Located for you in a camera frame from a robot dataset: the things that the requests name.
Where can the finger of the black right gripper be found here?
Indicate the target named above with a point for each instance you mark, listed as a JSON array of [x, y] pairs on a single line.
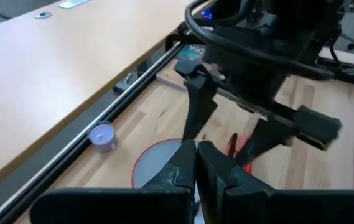
[[263, 140], [198, 105]]

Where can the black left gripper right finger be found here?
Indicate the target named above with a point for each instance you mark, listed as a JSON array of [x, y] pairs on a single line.
[[273, 208]]

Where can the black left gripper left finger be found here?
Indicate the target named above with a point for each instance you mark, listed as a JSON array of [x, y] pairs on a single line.
[[117, 205]]

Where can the red desk lamp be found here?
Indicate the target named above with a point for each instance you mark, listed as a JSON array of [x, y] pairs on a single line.
[[151, 161]]

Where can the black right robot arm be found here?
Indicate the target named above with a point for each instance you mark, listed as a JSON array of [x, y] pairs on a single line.
[[304, 18]]

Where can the Acadia picture book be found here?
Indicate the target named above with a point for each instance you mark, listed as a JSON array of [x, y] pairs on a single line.
[[189, 53]]

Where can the beige wooden desk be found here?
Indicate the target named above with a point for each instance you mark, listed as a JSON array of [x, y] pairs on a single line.
[[55, 77]]

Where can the white desk plate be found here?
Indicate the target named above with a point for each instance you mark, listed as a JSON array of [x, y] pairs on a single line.
[[72, 3]]

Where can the black aluminium table frame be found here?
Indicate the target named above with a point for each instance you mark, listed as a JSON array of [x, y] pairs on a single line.
[[71, 146]]

